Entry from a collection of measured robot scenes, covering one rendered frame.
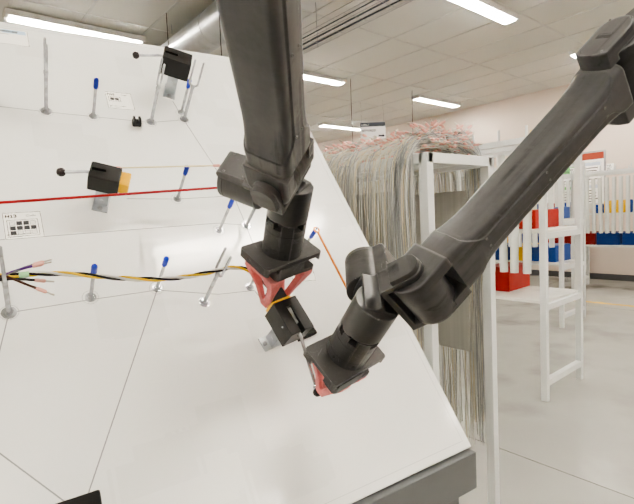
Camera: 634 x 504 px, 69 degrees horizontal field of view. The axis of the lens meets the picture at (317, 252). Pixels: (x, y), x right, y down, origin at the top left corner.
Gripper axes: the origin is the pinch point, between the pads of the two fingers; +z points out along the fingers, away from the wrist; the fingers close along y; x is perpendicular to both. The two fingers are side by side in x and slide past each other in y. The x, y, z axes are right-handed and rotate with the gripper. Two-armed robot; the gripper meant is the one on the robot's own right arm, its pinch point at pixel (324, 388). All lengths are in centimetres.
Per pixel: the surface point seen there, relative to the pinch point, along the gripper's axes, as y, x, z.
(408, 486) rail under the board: -7.2, 17.0, 8.2
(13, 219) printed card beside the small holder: 28, -44, -2
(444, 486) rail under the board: -14.5, 20.5, 10.4
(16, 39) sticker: 15, -86, -11
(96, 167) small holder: 16.0, -44.5, -10.2
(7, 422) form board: 36.1, -16.3, 3.5
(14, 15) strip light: -81, -482, 140
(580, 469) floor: -173, 62, 116
